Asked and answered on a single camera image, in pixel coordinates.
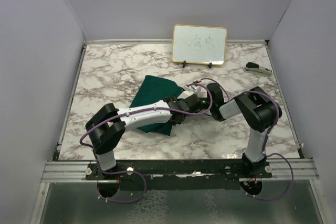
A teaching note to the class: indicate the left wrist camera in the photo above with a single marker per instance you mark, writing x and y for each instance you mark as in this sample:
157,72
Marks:
187,93

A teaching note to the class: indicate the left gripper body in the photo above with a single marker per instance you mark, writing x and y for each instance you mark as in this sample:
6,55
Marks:
177,118

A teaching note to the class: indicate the green surgical cloth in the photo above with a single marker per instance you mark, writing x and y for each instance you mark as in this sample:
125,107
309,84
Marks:
152,90

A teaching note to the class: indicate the white board with frame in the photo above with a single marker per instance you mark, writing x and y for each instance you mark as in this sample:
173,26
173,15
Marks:
202,45

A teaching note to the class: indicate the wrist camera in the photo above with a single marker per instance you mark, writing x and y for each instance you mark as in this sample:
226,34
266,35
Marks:
187,93
197,89

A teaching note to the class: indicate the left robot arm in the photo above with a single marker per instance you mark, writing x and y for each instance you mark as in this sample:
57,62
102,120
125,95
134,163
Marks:
108,125

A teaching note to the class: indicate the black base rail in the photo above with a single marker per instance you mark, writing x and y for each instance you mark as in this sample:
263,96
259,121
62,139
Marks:
189,174

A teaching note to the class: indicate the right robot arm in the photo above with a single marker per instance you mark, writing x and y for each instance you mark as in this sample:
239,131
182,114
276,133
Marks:
261,113

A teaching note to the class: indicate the black grey stapler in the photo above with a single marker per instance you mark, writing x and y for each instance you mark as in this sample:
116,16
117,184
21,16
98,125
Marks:
255,68

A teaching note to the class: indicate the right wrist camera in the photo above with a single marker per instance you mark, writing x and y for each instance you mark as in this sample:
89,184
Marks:
197,89

